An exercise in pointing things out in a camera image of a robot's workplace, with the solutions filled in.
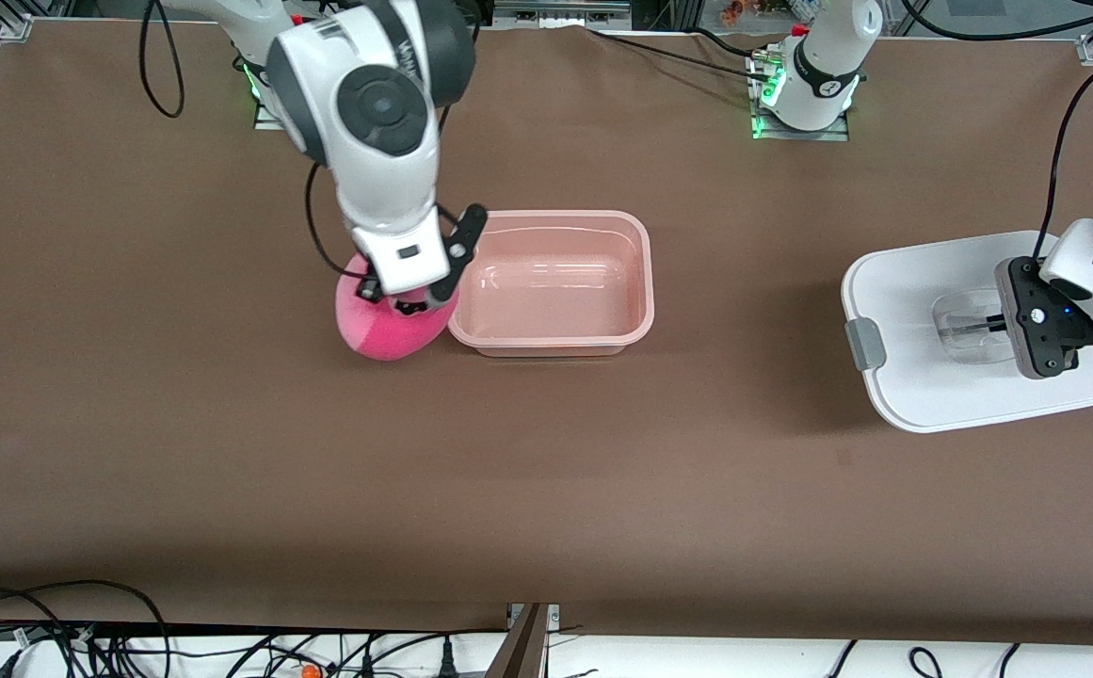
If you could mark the aluminium profile post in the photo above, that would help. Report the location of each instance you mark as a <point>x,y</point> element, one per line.
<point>525,650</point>

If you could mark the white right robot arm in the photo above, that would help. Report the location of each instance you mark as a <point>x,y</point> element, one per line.
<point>367,104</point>

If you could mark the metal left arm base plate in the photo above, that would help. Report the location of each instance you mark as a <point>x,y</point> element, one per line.
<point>795,135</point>

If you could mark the white box lid grey latches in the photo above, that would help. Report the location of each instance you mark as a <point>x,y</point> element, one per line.
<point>913,395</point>

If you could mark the pink plush toy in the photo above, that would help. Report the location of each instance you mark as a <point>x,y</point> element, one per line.
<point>386,339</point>

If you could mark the pink plastic box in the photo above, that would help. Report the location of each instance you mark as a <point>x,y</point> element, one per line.
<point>555,330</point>

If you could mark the small orange figurine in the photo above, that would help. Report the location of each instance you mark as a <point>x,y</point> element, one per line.
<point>732,10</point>

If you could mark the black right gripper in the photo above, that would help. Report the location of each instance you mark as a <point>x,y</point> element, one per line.
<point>408,305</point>

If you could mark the grey socket strip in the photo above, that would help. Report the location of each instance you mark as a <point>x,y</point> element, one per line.
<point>560,11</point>

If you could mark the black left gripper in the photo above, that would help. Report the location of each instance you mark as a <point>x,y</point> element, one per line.
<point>990,325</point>

